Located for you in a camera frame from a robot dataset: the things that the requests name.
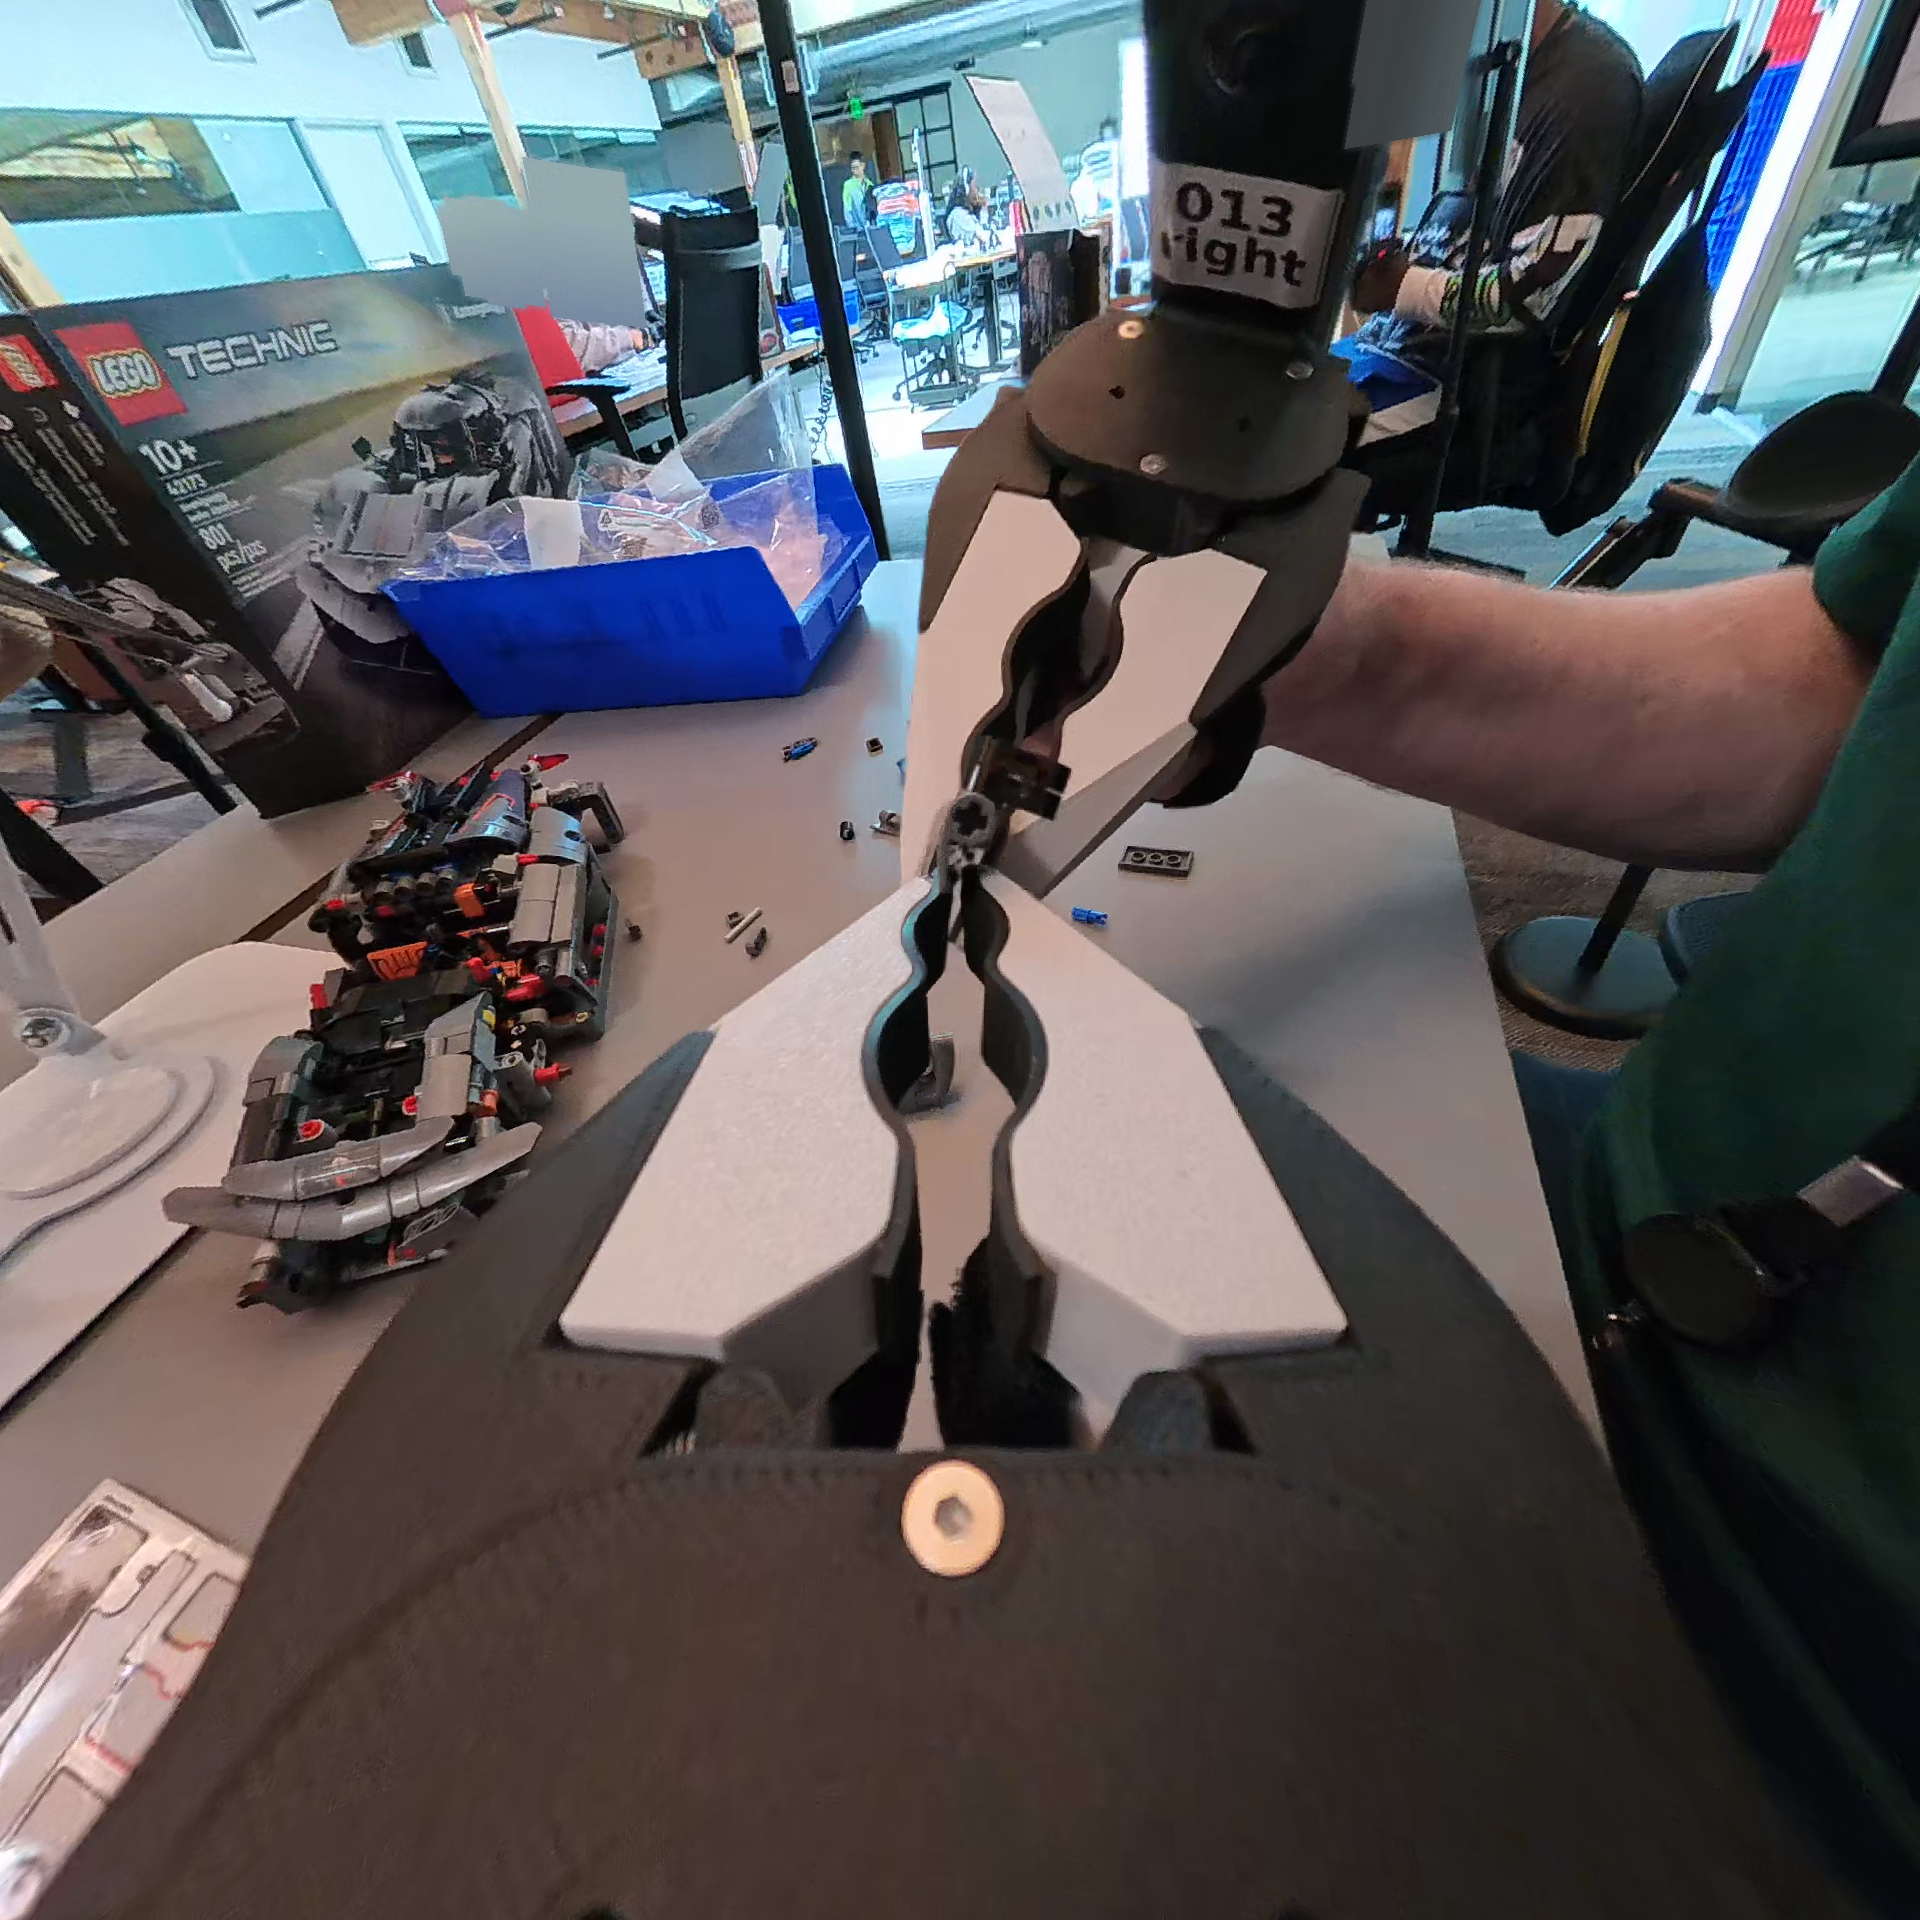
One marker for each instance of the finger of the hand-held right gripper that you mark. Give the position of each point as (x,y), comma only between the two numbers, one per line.
(1184,629)
(960,600)

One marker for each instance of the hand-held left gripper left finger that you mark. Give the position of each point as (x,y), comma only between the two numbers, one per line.
(734,1200)

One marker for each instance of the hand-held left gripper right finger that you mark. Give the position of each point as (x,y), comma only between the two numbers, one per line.
(1184,1200)

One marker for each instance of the small black lego connector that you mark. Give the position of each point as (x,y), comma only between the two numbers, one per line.
(1032,778)

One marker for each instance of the person's right forearm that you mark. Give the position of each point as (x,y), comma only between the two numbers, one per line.
(1576,704)

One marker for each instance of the small grey lego piece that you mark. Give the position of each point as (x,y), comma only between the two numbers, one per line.
(931,1075)

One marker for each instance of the dark grey holed lego plate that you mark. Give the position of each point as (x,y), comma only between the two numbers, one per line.
(1157,860)

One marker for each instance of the grey lego car model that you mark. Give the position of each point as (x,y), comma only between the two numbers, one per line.
(435,973)

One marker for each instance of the black lego set box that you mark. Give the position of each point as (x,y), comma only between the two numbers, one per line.
(225,493)

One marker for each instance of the lego sticker sheet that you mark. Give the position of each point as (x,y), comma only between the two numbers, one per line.
(89,1681)

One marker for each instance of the black display box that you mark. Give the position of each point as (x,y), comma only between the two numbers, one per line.
(1050,299)

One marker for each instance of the blue plastic bin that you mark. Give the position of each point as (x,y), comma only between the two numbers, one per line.
(630,629)

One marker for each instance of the crumpled clear plastic bags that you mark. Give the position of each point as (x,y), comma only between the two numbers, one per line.
(630,517)

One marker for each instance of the person's blue jeans leg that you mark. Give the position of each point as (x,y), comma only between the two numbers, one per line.
(1560,1117)

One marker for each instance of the black round stand base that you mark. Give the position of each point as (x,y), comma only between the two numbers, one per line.
(1576,973)

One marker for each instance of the black gaming chair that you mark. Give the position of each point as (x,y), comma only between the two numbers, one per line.
(1665,299)

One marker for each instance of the black mesh office chair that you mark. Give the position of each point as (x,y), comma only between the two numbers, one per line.
(1815,464)

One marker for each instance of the white book stand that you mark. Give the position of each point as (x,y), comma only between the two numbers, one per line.
(89,1124)

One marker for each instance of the black metal post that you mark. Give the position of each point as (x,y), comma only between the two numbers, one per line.
(818,299)

